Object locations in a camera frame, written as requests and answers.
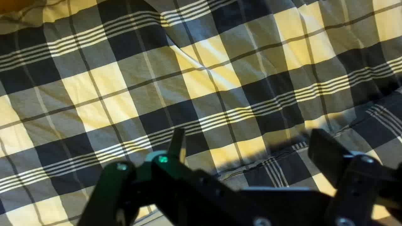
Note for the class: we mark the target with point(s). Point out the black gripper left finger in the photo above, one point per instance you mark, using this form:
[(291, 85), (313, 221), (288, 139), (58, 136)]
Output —
[(168, 183)]

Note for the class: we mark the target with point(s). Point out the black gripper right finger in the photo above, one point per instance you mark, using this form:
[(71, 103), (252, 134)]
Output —
[(356, 183)]

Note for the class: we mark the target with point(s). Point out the plaid bed comforter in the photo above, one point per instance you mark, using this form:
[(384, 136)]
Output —
[(126, 83)]

